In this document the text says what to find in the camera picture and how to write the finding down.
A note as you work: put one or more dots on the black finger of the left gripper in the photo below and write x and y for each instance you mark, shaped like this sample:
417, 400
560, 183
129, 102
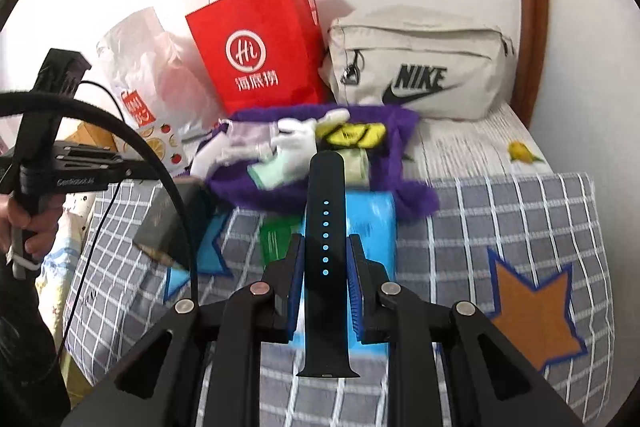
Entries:
139, 170

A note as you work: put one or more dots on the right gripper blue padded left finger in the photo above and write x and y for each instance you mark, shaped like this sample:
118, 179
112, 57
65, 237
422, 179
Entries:
285, 277

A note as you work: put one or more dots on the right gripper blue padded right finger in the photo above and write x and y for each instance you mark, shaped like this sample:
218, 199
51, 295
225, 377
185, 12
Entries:
370, 320

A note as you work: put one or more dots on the green wet wipe packet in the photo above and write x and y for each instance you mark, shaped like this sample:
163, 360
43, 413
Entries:
275, 235

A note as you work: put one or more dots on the blue tissue pack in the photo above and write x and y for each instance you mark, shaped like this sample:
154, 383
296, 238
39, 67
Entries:
372, 217

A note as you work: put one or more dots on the dark green tea box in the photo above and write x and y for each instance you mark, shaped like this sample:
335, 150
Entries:
161, 235

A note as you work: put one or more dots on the green leaf tissue pack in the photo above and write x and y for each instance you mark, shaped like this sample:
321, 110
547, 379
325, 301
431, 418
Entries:
356, 168

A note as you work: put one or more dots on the yellow mini duffel pouch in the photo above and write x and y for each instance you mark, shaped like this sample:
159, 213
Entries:
357, 136

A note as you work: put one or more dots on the white glove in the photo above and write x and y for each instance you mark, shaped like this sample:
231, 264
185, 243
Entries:
296, 141

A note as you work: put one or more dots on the mint green cloth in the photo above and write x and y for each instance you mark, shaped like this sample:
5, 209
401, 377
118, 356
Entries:
270, 174

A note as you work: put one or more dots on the white fluffy towel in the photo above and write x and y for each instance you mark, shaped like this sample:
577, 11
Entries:
240, 141

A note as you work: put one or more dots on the person left forearm dark sleeve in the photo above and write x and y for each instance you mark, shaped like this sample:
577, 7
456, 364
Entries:
33, 391

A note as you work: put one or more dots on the person left hand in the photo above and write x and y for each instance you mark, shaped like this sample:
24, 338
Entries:
44, 225

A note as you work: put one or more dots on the wooden furniture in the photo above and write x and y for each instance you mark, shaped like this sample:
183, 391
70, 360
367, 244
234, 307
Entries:
89, 134

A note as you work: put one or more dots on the white Miniso plastic bag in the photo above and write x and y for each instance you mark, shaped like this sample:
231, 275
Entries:
159, 78

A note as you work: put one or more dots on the purple fluffy towel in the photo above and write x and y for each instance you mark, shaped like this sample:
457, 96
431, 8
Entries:
413, 199

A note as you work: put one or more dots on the red paper shopping bag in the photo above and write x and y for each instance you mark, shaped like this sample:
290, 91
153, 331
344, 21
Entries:
261, 53

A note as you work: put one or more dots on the white lemon print sheet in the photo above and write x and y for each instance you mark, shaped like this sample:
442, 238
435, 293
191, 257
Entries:
444, 148

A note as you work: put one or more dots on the beige Nike bag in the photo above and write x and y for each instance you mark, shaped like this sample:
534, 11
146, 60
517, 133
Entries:
439, 65

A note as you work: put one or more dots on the brown wooden door frame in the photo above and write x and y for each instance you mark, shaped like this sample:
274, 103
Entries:
533, 43

